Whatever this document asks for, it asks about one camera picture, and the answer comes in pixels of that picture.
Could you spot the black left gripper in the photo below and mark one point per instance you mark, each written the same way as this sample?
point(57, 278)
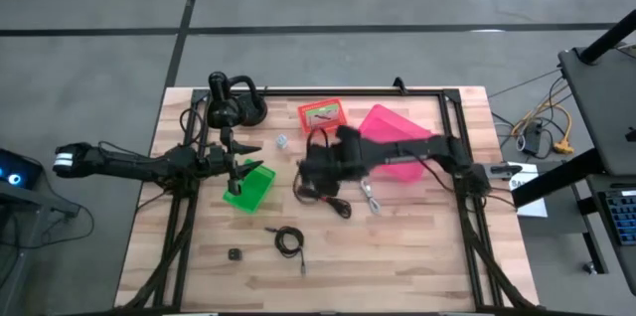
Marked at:
point(216, 159)

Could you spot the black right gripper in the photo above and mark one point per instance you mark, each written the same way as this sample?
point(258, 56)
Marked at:
point(343, 157)

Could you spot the white box with green edge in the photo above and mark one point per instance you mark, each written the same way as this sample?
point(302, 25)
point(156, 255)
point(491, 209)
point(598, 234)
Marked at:
point(325, 119)

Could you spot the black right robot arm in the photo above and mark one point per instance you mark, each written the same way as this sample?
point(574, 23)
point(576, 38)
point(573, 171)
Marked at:
point(407, 149)

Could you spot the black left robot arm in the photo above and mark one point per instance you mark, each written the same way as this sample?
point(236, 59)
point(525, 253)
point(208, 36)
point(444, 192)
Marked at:
point(124, 164)

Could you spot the green translucent plastic bin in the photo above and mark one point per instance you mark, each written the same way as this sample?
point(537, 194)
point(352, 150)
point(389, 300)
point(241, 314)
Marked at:
point(256, 192)

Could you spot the pink translucent plastic bin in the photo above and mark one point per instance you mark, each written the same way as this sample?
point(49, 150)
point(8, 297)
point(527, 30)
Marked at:
point(392, 127)

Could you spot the small white cube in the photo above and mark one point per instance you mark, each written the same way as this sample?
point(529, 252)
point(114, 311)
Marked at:
point(281, 141)

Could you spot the orange plastic basket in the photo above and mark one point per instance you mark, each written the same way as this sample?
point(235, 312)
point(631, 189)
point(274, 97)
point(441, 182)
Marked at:
point(302, 124)

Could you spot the black clamp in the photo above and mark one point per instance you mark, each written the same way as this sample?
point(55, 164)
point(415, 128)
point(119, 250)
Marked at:
point(399, 85)

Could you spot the small black square item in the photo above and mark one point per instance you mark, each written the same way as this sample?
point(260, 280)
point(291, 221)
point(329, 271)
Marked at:
point(235, 255)

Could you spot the black marker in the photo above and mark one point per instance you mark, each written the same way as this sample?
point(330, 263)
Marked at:
point(504, 170)

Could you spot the black power strip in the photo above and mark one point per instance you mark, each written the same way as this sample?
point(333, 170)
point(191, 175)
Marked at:
point(534, 139)

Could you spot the white paper sheet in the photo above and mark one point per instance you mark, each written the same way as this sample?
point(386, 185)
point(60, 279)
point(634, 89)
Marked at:
point(531, 209)

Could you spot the grey side desk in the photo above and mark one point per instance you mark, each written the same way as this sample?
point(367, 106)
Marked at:
point(45, 202)

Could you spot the black desk leg bar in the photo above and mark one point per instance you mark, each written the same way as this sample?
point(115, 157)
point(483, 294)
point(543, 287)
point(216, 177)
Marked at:
point(556, 177)

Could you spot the black device with blue lights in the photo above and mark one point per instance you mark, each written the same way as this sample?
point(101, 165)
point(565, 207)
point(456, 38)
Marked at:
point(25, 167)

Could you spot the dark grey desk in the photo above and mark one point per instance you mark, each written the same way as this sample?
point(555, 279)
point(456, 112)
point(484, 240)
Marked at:
point(606, 107)

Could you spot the grey keyboard desk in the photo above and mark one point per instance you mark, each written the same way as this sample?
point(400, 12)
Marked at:
point(598, 256)

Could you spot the black keyboard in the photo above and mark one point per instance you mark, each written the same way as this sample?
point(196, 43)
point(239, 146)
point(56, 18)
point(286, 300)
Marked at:
point(623, 216)

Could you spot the black pole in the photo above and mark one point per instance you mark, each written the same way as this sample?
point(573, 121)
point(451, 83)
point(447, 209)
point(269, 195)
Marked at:
point(608, 40)

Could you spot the black round mount with loop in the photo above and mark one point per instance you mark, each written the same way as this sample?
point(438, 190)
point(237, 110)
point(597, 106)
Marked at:
point(233, 110)

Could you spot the black aluminium table frame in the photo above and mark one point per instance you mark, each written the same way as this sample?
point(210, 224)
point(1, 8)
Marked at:
point(348, 93)

